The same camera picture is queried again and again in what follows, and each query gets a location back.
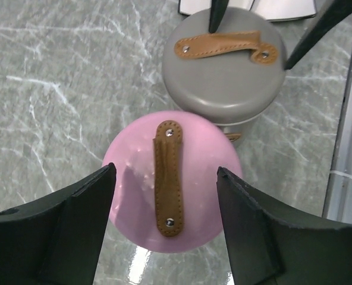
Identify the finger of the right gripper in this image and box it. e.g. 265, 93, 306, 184
208, 0, 229, 32
284, 0, 352, 70

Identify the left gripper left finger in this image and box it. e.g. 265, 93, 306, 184
0, 164, 117, 284

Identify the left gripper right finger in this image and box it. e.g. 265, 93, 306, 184
217, 167, 352, 284

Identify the grey round lid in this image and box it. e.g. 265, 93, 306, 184
162, 8, 287, 125

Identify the pink round lid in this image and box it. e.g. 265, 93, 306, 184
103, 110, 242, 253

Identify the white square plate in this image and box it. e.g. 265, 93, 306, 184
178, 0, 317, 21

